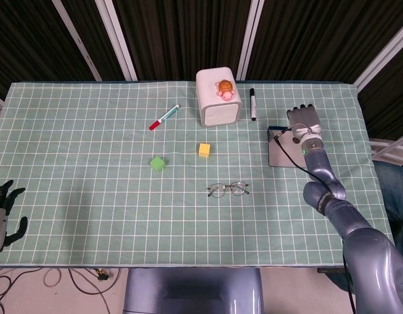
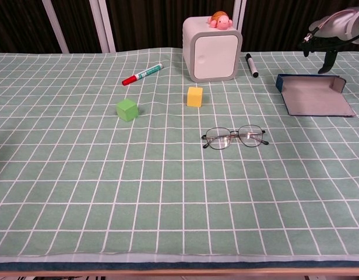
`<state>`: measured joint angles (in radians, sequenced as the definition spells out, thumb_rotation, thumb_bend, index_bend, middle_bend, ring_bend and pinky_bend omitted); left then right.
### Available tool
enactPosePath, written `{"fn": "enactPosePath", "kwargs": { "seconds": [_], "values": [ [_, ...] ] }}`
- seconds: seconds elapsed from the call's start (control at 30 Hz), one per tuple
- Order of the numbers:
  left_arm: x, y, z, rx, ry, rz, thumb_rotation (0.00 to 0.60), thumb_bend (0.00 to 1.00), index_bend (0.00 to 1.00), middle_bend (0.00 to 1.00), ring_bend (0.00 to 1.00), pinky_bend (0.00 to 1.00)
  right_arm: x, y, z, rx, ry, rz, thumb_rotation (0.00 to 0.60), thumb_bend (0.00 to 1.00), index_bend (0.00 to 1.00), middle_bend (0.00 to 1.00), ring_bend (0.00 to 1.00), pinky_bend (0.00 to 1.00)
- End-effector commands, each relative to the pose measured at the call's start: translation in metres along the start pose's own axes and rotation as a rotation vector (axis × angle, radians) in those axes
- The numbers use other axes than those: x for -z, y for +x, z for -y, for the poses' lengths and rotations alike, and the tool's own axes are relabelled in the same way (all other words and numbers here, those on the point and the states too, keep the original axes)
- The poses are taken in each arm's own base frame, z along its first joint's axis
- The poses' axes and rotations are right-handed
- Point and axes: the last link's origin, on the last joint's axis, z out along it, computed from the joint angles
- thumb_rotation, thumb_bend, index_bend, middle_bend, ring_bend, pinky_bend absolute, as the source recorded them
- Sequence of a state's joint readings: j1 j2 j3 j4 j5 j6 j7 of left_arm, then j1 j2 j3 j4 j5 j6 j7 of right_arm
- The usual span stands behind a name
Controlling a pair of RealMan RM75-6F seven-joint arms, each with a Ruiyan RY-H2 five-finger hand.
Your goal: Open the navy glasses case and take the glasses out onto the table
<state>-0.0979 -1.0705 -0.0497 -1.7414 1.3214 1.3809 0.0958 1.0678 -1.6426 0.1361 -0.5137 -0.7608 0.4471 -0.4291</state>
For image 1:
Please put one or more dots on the white aluminium frame post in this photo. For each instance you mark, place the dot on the white aluminium frame post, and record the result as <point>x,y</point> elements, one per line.
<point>250,39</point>
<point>384,59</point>
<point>118,39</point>
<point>76,39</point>

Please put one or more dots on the red capped white marker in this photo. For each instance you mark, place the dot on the red capped white marker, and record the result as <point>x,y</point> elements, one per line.
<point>164,117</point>

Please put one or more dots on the white metal frame rail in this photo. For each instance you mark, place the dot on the white metal frame rail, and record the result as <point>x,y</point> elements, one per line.
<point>389,148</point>

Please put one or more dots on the yellow cube block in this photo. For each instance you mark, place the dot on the yellow cube block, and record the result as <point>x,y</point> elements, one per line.
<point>204,150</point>

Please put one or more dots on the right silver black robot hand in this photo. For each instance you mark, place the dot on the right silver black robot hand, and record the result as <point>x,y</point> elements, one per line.
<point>304,121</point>

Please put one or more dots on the yellow black floor plug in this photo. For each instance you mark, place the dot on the yellow black floor plug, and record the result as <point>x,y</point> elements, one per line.
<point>102,275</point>

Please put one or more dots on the thin-framed eyeglasses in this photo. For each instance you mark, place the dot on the thin-framed eyeglasses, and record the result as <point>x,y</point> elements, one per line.
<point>218,190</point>

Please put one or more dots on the blue glasses case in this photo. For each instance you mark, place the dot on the blue glasses case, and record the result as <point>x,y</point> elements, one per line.
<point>281,158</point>

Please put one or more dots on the green cube block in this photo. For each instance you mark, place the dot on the green cube block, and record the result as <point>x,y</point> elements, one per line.
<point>157,163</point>

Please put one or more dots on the blue-grey robot torso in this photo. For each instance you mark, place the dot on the blue-grey robot torso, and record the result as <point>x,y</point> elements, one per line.
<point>191,294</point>

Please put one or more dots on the green checked tablecloth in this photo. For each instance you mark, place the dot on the green checked tablecloth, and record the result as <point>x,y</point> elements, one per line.
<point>123,212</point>

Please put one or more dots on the white cube mini cabinet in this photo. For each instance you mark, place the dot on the white cube mini cabinet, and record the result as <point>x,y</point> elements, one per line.
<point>208,98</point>

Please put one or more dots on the dark pleated curtain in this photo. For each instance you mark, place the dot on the dark pleated curtain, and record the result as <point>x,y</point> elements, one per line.
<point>188,32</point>

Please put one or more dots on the pink turtle toy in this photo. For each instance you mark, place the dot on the pink turtle toy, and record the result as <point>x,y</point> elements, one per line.
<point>225,90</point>

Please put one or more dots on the black capped white marker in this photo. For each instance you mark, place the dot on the black capped white marker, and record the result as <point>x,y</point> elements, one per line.
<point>252,104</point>

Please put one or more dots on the person's blue jeans leg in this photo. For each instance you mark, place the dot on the person's blue jeans leg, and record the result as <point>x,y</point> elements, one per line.
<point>396,186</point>

